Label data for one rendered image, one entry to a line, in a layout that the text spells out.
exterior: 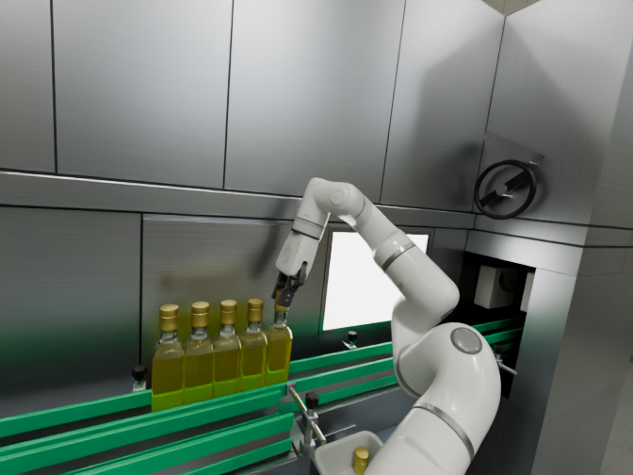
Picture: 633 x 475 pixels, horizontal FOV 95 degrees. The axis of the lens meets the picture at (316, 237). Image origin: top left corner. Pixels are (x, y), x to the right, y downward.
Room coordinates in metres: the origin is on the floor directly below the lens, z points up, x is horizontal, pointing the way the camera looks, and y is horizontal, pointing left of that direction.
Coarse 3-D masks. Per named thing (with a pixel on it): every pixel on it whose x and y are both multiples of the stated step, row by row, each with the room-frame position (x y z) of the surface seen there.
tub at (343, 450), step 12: (360, 432) 0.65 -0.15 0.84; (336, 444) 0.60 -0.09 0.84; (348, 444) 0.62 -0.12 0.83; (360, 444) 0.63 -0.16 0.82; (372, 444) 0.63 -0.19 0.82; (324, 456) 0.59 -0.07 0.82; (336, 456) 0.60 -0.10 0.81; (348, 456) 0.62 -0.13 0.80; (372, 456) 0.62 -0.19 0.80; (324, 468) 0.54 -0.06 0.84; (336, 468) 0.60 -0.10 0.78; (348, 468) 0.61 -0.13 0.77
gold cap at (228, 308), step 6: (228, 300) 0.61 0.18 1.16; (222, 306) 0.58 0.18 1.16; (228, 306) 0.58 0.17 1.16; (234, 306) 0.59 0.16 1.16; (222, 312) 0.58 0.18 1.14; (228, 312) 0.58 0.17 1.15; (234, 312) 0.59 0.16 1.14; (222, 318) 0.58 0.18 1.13; (228, 318) 0.58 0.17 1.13; (234, 318) 0.59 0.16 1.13; (222, 324) 0.58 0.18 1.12; (228, 324) 0.58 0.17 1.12
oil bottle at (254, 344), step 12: (240, 336) 0.62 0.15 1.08; (252, 336) 0.60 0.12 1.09; (264, 336) 0.61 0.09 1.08; (252, 348) 0.60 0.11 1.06; (264, 348) 0.61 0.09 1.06; (252, 360) 0.60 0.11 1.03; (264, 360) 0.61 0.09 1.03; (240, 372) 0.60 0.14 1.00; (252, 372) 0.60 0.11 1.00; (264, 372) 0.61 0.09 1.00; (240, 384) 0.59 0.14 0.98; (252, 384) 0.60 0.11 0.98; (264, 384) 0.61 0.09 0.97
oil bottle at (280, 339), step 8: (272, 328) 0.64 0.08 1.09; (280, 328) 0.64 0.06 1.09; (288, 328) 0.65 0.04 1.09; (272, 336) 0.63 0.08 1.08; (280, 336) 0.63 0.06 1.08; (288, 336) 0.64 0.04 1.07; (272, 344) 0.62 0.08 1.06; (280, 344) 0.63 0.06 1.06; (288, 344) 0.64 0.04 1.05; (272, 352) 0.62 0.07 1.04; (280, 352) 0.63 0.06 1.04; (288, 352) 0.64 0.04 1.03; (272, 360) 0.62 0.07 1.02; (280, 360) 0.63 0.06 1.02; (288, 360) 0.64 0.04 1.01; (272, 368) 0.63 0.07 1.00; (280, 368) 0.63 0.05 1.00; (288, 368) 0.65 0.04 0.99; (272, 376) 0.63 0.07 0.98; (280, 376) 0.64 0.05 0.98; (272, 384) 0.63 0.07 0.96
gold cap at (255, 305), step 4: (252, 300) 0.62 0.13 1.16; (256, 300) 0.63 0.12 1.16; (260, 300) 0.63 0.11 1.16; (248, 304) 0.62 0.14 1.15; (252, 304) 0.61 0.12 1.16; (256, 304) 0.61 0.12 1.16; (260, 304) 0.61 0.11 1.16; (248, 308) 0.61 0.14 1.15; (252, 308) 0.61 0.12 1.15; (256, 308) 0.61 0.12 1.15; (260, 308) 0.61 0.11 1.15; (248, 312) 0.61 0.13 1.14; (252, 312) 0.61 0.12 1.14; (256, 312) 0.61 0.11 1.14; (260, 312) 0.61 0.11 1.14; (248, 316) 0.61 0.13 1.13; (252, 316) 0.61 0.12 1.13; (256, 316) 0.61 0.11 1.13; (260, 316) 0.61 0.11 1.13; (248, 320) 0.61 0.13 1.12; (252, 320) 0.61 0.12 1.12; (256, 320) 0.61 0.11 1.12; (260, 320) 0.61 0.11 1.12
